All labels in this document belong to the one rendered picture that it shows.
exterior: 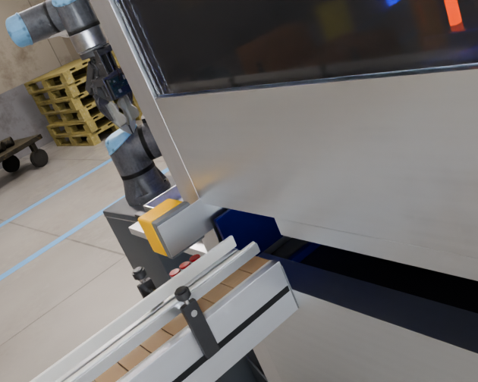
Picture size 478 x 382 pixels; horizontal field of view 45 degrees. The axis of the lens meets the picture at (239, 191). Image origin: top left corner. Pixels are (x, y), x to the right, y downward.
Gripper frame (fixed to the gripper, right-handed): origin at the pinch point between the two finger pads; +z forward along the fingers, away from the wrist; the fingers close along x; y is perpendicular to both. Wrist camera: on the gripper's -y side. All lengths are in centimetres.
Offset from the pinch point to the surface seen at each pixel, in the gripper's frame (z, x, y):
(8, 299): 110, -23, -249
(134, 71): -16.4, -12.5, 43.3
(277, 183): 2, -12, 69
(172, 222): 8, -19, 46
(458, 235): 5, -12, 96
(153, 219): 6.4, -20.7, 43.4
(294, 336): 33, -13, 57
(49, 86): 28, 172, -592
